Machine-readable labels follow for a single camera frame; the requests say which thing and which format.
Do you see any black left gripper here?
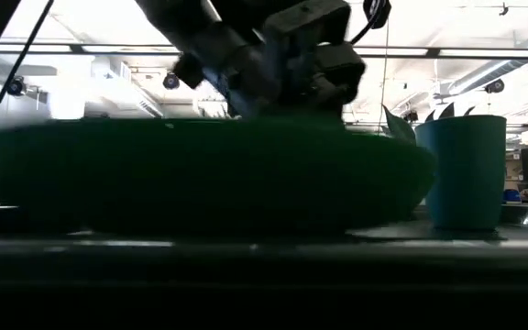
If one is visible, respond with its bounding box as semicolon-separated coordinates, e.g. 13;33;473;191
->
231;0;367;120

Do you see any dark green serving tray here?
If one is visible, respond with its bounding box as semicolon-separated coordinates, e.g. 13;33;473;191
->
0;201;528;294

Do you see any black ceiling camera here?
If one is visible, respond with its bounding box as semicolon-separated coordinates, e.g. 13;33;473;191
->
5;75;28;97
484;77;506;94
161;71;182;92

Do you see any silver ceiling duct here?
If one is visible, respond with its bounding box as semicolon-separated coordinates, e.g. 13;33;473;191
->
446;22;528;95

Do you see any black left wrist camera cable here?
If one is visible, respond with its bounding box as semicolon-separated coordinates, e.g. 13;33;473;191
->
350;0;392;45

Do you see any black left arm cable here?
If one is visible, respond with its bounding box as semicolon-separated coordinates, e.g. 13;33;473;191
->
0;0;57;137

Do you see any green plastic plate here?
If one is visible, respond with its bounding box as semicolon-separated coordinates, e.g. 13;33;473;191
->
0;115;438;236

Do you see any green plant in white pot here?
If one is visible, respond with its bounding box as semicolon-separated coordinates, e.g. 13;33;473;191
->
381;101;477;147

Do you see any green plastic cup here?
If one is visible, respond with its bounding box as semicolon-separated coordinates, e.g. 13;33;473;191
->
413;114;508;231

